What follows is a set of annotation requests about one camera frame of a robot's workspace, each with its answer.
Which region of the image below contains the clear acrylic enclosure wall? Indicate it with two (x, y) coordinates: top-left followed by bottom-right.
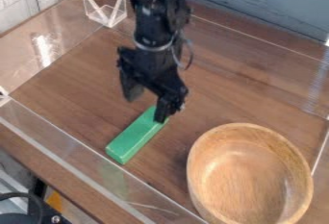
(0, 0), (329, 224)

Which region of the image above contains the brown wooden bowl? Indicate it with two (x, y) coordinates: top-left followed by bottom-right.
(186, 123), (313, 224)

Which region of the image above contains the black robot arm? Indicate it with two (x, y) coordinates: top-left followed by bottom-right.
(116, 0), (190, 123)

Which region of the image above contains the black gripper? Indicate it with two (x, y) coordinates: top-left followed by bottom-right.
(116, 47), (187, 123)

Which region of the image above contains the black cable lower left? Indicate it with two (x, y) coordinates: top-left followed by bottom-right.
(0, 191), (47, 224)

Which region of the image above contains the green rectangular block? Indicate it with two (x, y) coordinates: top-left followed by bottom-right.
(105, 106), (166, 165)

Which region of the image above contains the clear acrylic corner bracket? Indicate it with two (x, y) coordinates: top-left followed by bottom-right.
(81, 0), (127, 28)

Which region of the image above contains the black device lower left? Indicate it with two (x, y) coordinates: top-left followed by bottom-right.
(0, 209), (73, 224)

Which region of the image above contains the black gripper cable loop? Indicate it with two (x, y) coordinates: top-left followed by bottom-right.
(170, 30), (195, 71)

